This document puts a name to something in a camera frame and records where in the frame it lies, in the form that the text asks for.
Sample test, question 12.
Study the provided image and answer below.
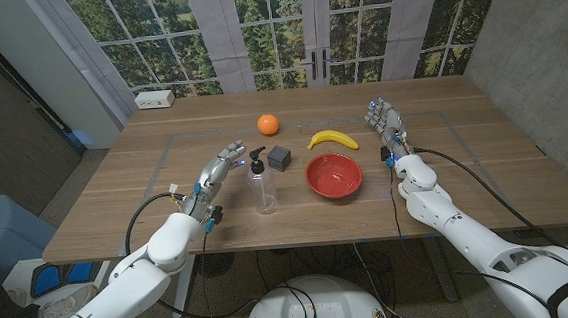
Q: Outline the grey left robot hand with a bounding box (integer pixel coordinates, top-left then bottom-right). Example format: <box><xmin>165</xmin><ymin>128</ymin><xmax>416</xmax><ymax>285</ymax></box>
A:
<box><xmin>177</xmin><ymin>139</ymin><xmax>252</xmax><ymax>227</ymax></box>

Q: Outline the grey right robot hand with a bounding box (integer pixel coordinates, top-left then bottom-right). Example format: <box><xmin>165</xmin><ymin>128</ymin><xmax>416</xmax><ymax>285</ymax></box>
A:
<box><xmin>362</xmin><ymin>94</ymin><xmax>414</xmax><ymax>163</ymax></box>

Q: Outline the clear dispenser bottle black pump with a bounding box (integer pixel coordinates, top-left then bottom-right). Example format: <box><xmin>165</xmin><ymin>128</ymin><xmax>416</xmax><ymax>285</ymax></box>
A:
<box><xmin>243</xmin><ymin>145</ymin><xmax>280</xmax><ymax>217</ymax></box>

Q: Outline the yellow banana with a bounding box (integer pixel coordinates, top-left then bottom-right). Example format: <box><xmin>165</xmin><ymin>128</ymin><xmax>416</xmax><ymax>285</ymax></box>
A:
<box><xmin>305</xmin><ymin>127</ymin><xmax>361</xmax><ymax>154</ymax></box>

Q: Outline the red bowl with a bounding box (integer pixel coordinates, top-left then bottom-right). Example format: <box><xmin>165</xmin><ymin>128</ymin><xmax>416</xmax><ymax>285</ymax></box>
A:
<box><xmin>303</xmin><ymin>150</ymin><xmax>366</xmax><ymax>202</ymax></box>

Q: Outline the dark grey cube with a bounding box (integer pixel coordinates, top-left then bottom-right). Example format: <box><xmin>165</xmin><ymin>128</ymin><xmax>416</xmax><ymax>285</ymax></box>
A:
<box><xmin>266</xmin><ymin>143</ymin><xmax>294</xmax><ymax>174</ymax></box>

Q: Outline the orange fruit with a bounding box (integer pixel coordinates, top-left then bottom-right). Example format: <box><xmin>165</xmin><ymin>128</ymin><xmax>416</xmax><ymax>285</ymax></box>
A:
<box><xmin>256</xmin><ymin>112</ymin><xmax>281</xmax><ymax>138</ymax></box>

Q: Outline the round black floor fan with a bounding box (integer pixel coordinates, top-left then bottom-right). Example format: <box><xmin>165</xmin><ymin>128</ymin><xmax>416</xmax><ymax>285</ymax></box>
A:
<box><xmin>193</xmin><ymin>251</ymin><xmax>237</xmax><ymax>279</ymax></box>

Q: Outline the white power strip box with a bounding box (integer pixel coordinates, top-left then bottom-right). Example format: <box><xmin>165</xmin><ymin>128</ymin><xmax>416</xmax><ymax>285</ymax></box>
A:
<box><xmin>133</xmin><ymin>88</ymin><xmax>177</xmax><ymax>111</ymax></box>

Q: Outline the white table leg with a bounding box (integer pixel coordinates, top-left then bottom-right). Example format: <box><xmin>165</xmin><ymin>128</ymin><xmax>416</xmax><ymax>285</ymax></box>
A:
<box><xmin>168</xmin><ymin>253</ymin><xmax>201</xmax><ymax>318</ymax></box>

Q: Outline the printed window garden backdrop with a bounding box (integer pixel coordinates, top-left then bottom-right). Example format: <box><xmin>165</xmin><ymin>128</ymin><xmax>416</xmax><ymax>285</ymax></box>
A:
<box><xmin>31</xmin><ymin>0</ymin><xmax>515</xmax><ymax>108</ymax></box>

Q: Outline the grey table leg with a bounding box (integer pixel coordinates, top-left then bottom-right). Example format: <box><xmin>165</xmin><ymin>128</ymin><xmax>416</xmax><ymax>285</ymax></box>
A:
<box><xmin>422</xmin><ymin>235</ymin><xmax>460</xmax><ymax>304</ymax></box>

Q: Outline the white robot torso base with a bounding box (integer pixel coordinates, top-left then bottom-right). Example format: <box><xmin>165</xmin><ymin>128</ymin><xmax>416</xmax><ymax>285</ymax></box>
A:
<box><xmin>241</xmin><ymin>269</ymin><xmax>389</xmax><ymax>318</ymax></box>

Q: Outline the grey white sneaker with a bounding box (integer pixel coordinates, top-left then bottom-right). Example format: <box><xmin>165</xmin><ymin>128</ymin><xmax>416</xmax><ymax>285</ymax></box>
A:
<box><xmin>19</xmin><ymin>283</ymin><xmax>101</xmax><ymax>318</ymax></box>

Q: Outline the blue plastic bin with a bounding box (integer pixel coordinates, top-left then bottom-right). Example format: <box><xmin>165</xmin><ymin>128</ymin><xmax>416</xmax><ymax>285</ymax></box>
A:
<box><xmin>0</xmin><ymin>190</ymin><xmax>61</xmax><ymax>288</ymax></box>

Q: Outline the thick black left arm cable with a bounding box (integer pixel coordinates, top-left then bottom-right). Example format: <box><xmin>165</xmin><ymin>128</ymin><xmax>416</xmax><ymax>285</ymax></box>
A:
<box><xmin>120</xmin><ymin>185</ymin><xmax>261</xmax><ymax>318</ymax></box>

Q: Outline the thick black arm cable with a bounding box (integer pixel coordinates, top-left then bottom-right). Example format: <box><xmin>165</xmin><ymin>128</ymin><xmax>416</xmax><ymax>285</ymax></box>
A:
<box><xmin>120</xmin><ymin>185</ymin><xmax>261</xmax><ymax>318</ymax></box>
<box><xmin>412</xmin><ymin>137</ymin><xmax>565</xmax><ymax>260</ymax></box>

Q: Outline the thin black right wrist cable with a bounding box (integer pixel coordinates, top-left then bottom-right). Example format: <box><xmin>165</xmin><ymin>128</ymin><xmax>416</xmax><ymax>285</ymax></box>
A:
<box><xmin>387</xmin><ymin>163</ymin><xmax>407</xmax><ymax>242</ymax></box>

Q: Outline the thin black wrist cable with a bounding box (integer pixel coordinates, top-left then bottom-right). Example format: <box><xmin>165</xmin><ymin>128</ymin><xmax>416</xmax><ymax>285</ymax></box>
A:
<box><xmin>197</xmin><ymin>228</ymin><xmax>219</xmax><ymax>318</ymax></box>
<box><xmin>387</xmin><ymin>163</ymin><xmax>407</xmax><ymax>242</ymax></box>

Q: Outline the thin black left wrist cable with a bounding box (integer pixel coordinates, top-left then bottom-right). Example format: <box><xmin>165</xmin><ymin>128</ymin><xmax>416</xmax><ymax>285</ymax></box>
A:
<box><xmin>197</xmin><ymin>228</ymin><xmax>219</xmax><ymax>318</ymax></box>

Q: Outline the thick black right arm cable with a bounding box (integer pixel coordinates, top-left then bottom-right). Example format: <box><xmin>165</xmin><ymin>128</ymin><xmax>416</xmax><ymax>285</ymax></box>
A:
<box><xmin>412</xmin><ymin>137</ymin><xmax>565</xmax><ymax>260</ymax></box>

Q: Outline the white floor cable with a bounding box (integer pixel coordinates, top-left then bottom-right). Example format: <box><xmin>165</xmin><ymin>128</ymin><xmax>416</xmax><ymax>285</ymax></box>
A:
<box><xmin>352</xmin><ymin>239</ymin><xmax>419</xmax><ymax>318</ymax></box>

